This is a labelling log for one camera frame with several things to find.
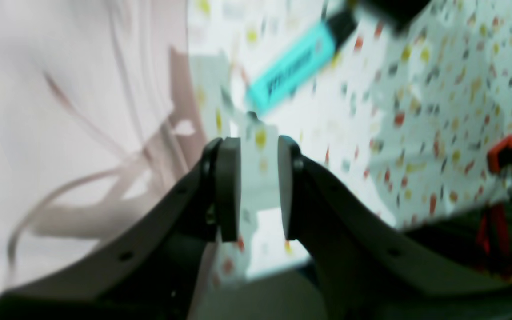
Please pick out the pink T-shirt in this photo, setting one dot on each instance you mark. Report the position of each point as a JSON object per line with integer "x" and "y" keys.
{"x": 98, "y": 120}

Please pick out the turquoise highlighter marker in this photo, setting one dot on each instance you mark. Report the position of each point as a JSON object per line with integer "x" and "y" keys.
{"x": 299, "y": 62}

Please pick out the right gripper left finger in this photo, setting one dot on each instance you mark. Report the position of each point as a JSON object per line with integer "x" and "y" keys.
{"x": 150, "y": 271}

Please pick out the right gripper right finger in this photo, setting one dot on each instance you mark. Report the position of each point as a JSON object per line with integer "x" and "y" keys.
{"x": 366, "y": 269}

